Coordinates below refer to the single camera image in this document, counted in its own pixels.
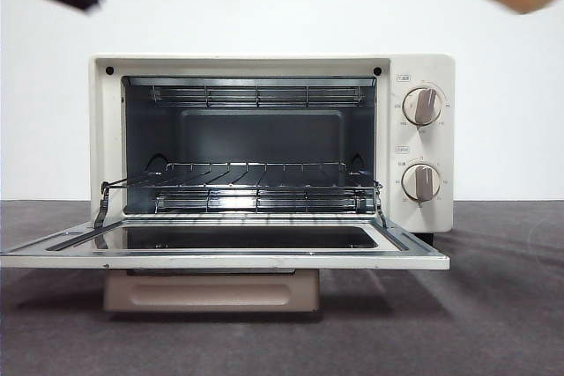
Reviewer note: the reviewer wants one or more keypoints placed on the beige oven control knob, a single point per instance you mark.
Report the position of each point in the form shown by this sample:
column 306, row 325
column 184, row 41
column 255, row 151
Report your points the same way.
column 422, row 182
column 423, row 106

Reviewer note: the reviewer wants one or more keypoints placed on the white Toshiba toaster oven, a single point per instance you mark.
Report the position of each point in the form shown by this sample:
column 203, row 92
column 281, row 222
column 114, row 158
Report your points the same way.
column 423, row 68

